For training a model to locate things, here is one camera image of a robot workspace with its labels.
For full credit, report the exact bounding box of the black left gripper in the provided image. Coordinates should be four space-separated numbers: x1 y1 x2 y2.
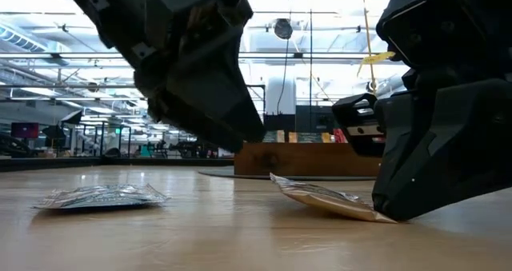
22 0 266 154

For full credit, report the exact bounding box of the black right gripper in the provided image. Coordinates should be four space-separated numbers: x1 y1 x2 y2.
331 0 512 158

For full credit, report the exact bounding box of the apple cinnamon tea packet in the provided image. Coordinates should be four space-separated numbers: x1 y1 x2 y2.
270 173 398 225
263 130 286 144
34 182 171 211

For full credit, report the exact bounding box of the black computer case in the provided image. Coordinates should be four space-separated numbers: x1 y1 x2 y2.
294 105 338 134

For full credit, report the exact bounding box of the wooden three-compartment tray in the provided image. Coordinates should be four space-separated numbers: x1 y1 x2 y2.
234 141 383 177

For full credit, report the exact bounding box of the black computer monitor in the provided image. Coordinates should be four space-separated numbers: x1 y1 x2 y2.
10 122 40 139

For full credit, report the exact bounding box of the black background rig frame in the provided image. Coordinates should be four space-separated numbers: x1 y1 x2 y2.
246 83 267 116

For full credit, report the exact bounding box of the yellow cable tag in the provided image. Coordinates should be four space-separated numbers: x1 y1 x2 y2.
357 50 396 77

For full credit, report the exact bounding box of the yellow hanging cable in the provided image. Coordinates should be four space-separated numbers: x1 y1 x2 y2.
359 0 379 94

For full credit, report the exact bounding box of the black ceiling cable reel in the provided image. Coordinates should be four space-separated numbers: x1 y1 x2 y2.
273 18 294 41

